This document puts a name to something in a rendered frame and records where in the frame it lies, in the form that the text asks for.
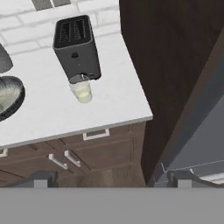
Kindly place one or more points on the dark grey rounded object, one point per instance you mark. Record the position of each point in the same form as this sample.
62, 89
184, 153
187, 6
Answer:
4, 61

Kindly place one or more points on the glass of lemonade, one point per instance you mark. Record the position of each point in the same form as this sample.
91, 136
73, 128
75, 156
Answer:
82, 91

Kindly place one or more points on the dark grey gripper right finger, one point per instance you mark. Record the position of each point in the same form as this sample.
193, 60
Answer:
175, 176

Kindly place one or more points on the dark grey ice bowl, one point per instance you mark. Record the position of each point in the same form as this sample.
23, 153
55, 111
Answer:
10, 96

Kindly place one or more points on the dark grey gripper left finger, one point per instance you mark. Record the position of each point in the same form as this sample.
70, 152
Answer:
43, 176

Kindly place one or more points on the dark wooden fridge side panel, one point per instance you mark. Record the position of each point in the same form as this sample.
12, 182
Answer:
163, 58

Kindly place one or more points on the grey wall outlet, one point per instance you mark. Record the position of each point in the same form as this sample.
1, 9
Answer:
61, 2
41, 4

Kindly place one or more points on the black two-slot toaster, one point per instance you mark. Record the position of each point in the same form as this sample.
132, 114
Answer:
78, 55

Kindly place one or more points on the brown wooden cupboard door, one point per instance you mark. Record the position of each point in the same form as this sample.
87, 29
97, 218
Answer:
113, 163
26, 167

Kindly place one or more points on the grey fridge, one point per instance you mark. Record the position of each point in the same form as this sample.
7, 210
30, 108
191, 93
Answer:
198, 131

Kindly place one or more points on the brown wooden drawer front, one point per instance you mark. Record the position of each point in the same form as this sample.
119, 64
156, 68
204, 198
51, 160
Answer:
32, 148
122, 134

